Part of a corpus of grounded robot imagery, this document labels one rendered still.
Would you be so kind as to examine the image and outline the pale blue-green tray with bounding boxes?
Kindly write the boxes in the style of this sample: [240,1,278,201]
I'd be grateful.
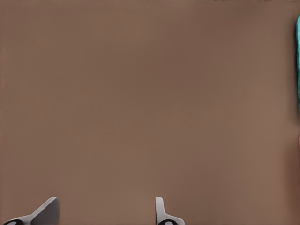
[294,14,300,122]

